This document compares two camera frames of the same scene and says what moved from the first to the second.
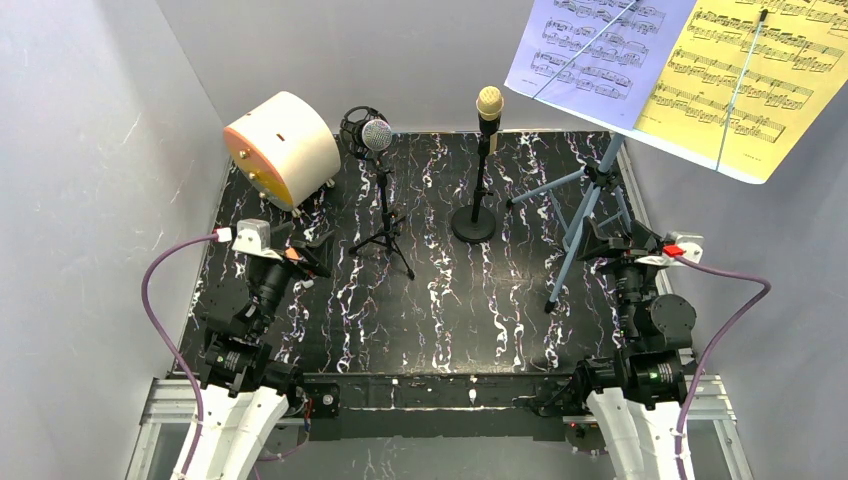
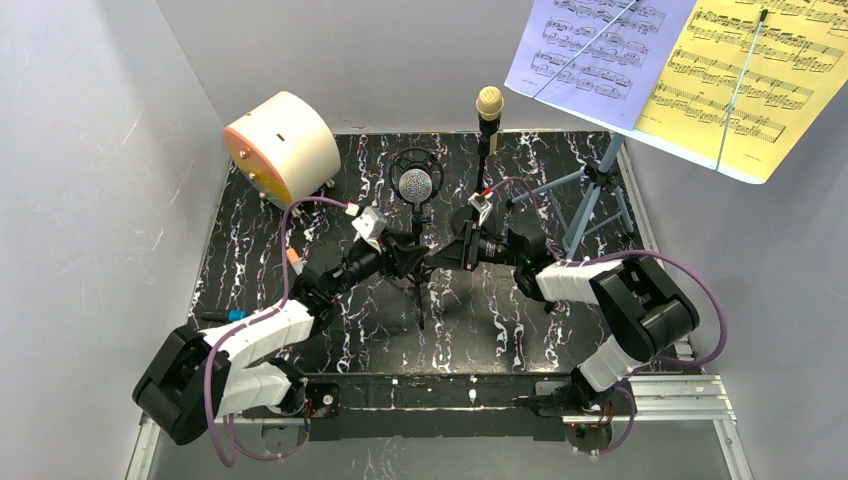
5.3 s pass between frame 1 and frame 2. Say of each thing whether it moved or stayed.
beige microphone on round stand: stayed
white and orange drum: stayed
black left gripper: moved
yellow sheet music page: stayed
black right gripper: moved
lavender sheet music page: stayed
